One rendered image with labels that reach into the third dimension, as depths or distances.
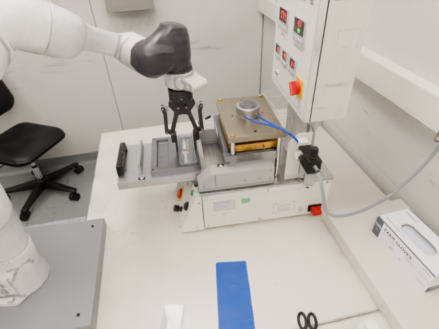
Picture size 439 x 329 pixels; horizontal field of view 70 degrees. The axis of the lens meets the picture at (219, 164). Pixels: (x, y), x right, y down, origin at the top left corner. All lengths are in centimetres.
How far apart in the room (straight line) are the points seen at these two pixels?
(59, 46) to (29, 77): 192
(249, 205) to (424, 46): 75
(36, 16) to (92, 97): 193
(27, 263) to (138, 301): 33
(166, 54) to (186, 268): 65
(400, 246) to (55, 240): 109
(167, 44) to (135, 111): 183
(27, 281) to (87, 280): 16
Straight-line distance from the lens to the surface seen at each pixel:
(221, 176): 99
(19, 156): 237
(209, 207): 107
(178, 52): 92
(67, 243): 118
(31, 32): 76
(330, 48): 89
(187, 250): 110
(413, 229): 114
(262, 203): 110
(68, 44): 79
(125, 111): 269
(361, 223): 119
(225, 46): 257
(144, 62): 87
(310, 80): 90
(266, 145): 103
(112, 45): 95
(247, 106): 104
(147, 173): 107
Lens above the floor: 162
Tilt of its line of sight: 38 degrees down
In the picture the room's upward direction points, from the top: 3 degrees counter-clockwise
